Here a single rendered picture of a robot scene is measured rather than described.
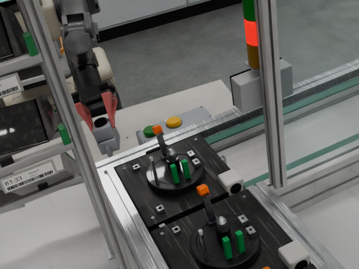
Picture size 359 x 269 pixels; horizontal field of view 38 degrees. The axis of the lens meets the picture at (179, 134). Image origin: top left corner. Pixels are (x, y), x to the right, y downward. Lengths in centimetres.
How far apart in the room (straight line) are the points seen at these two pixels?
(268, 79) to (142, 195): 42
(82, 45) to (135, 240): 44
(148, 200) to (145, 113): 54
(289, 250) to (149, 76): 276
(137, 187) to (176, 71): 246
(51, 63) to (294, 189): 68
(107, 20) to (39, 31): 349
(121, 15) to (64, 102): 346
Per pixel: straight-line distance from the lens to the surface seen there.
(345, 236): 123
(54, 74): 78
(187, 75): 358
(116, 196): 126
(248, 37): 100
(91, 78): 119
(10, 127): 88
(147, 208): 118
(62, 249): 133
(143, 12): 427
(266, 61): 99
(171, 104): 171
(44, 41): 77
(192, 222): 113
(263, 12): 95
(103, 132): 116
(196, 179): 120
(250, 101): 106
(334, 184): 130
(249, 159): 134
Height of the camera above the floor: 178
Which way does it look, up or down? 36 degrees down
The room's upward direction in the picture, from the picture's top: 12 degrees counter-clockwise
